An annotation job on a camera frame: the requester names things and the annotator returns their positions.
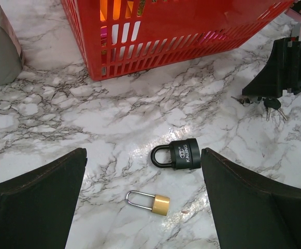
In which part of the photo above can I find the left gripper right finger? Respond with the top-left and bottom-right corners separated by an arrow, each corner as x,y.
201,148 -> 301,248

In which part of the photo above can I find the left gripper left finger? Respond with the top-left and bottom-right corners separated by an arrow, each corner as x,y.
0,148 -> 87,248

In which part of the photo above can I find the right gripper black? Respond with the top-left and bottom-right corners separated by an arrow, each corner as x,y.
242,37 -> 301,98

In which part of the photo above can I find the brass padlock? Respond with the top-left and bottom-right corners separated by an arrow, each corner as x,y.
125,190 -> 170,216

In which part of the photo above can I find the red plastic basket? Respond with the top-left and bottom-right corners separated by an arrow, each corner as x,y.
62,1 -> 292,80

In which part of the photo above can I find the bunch of keys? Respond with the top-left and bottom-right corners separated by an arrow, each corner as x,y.
231,96 -> 288,121

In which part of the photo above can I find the black padlock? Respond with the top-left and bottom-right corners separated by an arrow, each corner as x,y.
150,138 -> 201,170

